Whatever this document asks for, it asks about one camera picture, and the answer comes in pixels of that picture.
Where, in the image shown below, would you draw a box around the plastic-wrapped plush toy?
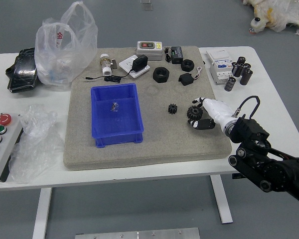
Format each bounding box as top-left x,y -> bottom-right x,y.
241,0 -> 299,39

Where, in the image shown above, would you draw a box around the white table leg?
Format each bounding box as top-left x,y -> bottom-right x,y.
32,187 -> 53,239
209,175 -> 234,225

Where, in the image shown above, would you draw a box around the crumpled clear plastic bag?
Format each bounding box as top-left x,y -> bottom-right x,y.
8,104 -> 66,185

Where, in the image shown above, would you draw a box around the big black hex nut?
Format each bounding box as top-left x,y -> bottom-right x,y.
152,66 -> 170,83

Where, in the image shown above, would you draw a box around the red-white module wires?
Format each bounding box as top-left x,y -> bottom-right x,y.
192,65 -> 204,81

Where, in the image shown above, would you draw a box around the small black gear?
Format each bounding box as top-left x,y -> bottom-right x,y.
167,103 -> 179,116

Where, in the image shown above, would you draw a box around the black power supply module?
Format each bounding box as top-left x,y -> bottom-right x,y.
164,46 -> 186,65

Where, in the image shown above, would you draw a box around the black power adapter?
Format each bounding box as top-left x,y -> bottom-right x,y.
132,55 -> 149,73

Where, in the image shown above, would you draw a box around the grey control button box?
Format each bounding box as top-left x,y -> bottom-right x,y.
0,113 -> 24,183

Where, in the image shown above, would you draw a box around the brass valve white fitting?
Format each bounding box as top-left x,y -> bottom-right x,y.
99,53 -> 118,76

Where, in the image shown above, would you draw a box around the grey-brown foam mat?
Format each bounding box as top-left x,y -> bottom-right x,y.
63,45 -> 233,172

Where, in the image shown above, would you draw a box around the large clear plastic bag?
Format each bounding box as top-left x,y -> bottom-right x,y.
34,0 -> 99,92

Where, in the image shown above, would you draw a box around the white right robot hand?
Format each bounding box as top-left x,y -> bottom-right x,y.
188,97 -> 237,131

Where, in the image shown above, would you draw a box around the black cube module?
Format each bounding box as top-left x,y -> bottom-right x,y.
178,72 -> 194,87

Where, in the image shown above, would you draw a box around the big black gear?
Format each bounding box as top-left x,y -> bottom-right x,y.
186,105 -> 204,120

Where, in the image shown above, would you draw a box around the blue plastic box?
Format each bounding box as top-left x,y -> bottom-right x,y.
90,83 -> 145,149

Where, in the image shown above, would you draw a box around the white wall socket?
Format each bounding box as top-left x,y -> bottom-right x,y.
118,55 -> 151,79

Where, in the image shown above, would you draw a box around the white circuit breaker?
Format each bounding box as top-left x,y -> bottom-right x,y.
205,49 -> 235,86

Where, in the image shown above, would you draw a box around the grey push-button switch box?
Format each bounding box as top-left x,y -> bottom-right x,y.
136,41 -> 164,61

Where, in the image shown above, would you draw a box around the silver metal plate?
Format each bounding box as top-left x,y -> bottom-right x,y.
74,227 -> 201,239

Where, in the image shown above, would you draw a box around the small metal floor plate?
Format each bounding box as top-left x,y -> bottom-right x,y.
140,0 -> 153,11

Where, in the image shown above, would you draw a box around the small black hex nut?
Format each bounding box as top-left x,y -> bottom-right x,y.
180,59 -> 195,73

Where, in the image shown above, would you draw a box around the black plastic tray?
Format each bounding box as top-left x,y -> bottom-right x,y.
5,47 -> 39,94

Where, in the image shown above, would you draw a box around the black adapter cord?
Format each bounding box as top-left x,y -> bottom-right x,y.
83,70 -> 132,84

